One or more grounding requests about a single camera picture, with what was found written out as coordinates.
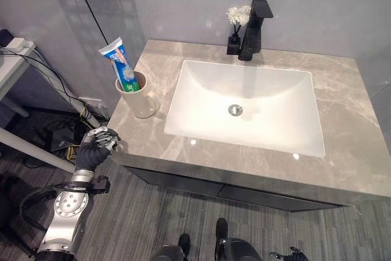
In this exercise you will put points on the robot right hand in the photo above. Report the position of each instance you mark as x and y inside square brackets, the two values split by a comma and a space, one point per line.
[290, 251]

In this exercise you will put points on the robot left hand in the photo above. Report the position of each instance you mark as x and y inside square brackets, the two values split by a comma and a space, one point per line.
[88, 154]

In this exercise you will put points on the blue white toothpaste tube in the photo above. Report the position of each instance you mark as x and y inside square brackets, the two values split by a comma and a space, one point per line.
[121, 66]

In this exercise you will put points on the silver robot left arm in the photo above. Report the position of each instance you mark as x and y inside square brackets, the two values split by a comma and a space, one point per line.
[62, 212]

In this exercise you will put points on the beige ceramic cup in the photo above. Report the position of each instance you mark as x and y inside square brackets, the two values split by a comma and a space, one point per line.
[138, 96]

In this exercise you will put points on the chrome sink drain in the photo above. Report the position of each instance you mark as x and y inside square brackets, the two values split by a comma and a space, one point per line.
[235, 109]

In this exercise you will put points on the white rectangular sink basin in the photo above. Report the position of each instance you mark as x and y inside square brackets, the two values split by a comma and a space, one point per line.
[244, 105]

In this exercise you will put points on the black box on floor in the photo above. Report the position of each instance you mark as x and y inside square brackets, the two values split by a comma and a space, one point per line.
[62, 140]

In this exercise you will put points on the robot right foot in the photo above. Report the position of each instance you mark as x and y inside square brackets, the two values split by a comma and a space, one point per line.
[222, 230]

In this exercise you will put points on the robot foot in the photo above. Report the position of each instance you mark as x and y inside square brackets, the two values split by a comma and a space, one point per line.
[184, 244]
[222, 230]

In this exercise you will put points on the white table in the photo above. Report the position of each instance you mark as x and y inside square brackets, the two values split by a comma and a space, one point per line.
[21, 102]

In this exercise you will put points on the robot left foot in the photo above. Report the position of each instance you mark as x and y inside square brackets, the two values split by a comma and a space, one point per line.
[184, 244]

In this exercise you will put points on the grey marble vanity cabinet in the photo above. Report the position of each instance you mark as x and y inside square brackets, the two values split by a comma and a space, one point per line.
[244, 151]

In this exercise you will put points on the white power adapter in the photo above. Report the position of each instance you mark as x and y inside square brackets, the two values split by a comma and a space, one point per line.
[16, 43]

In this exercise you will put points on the black monitor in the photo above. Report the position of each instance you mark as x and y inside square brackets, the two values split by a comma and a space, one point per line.
[4, 38]

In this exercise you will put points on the black reed diffuser bottle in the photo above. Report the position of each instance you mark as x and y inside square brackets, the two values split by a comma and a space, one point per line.
[233, 45]

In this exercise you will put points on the white flower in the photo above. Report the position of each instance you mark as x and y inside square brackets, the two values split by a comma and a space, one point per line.
[233, 15]
[245, 16]

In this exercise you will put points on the black faucet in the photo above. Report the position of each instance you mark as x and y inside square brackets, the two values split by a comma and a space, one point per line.
[253, 33]

